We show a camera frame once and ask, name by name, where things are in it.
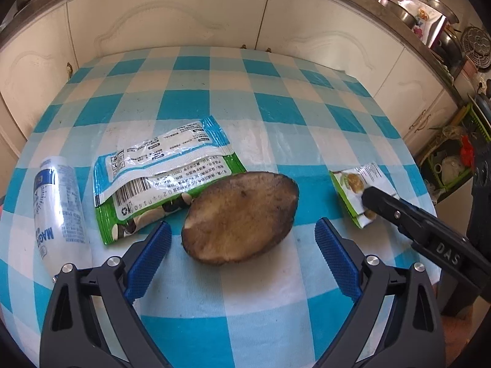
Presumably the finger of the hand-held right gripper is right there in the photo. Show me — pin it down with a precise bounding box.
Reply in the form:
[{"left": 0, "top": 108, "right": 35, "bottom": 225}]
[{"left": 361, "top": 186, "right": 473, "bottom": 277}]

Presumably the blue white checkered tablecloth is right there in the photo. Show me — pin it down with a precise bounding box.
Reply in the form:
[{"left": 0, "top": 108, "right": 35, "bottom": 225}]
[{"left": 0, "top": 46, "right": 440, "bottom": 368}]

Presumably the green white snack packet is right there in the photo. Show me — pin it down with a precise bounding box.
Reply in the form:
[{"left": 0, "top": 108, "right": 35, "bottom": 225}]
[{"left": 93, "top": 117, "right": 247, "bottom": 247}]

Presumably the black round grill rack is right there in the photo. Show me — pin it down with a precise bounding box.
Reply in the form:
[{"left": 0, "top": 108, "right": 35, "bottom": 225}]
[{"left": 459, "top": 26, "right": 491, "bottom": 70}]

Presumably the steel bowl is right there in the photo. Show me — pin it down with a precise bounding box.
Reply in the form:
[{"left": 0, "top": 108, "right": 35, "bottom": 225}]
[{"left": 375, "top": 0, "right": 419, "bottom": 28}]

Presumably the white teapot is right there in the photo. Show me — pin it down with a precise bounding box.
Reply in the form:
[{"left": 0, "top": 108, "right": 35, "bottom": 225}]
[{"left": 440, "top": 155, "right": 467, "bottom": 179}]

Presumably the steel pot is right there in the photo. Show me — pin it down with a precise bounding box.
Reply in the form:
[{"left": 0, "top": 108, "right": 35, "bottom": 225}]
[{"left": 425, "top": 0, "right": 461, "bottom": 43}]

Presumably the floral printed bag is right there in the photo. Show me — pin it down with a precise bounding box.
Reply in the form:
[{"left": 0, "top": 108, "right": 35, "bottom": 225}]
[{"left": 399, "top": 0, "right": 447, "bottom": 47}]

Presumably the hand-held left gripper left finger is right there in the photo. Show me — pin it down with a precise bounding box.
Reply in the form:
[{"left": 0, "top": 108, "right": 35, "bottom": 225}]
[{"left": 40, "top": 220, "right": 173, "bottom": 368}]

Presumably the cream cabinet door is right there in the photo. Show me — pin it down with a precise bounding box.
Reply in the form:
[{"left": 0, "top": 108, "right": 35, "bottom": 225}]
[
  {"left": 0, "top": 3, "right": 80, "bottom": 135},
  {"left": 374, "top": 48, "right": 450, "bottom": 117},
  {"left": 65, "top": 0, "right": 275, "bottom": 70},
  {"left": 401, "top": 84, "right": 461, "bottom": 155},
  {"left": 256, "top": 0, "right": 408, "bottom": 97}
]

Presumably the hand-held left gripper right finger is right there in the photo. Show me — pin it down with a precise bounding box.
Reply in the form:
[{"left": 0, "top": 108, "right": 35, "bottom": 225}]
[{"left": 314, "top": 217, "right": 446, "bottom": 368}]

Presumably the brown cut vegetable half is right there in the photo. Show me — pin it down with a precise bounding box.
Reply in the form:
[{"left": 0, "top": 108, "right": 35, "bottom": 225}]
[{"left": 181, "top": 171, "right": 300, "bottom": 265}]

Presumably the red plastic item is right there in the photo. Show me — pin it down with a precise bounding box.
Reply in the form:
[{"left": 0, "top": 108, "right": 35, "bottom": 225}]
[{"left": 459, "top": 135, "right": 477, "bottom": 168}]

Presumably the white plastic bottle blue label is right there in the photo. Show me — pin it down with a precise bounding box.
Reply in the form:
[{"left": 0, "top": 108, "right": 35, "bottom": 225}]
[{"left": 33, "top": 155, "right": 93, "bottom": 285}]

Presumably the small green snack packet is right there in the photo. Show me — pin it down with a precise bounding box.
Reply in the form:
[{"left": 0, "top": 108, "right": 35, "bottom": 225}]
[{"left": 330, "top": 162, "right": 400, "bottom": 230}]

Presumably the green dish rack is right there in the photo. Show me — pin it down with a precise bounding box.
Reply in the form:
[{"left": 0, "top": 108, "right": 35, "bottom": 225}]
[{"left": 417, "top": 102, "right": 491, "bottom": 205}]

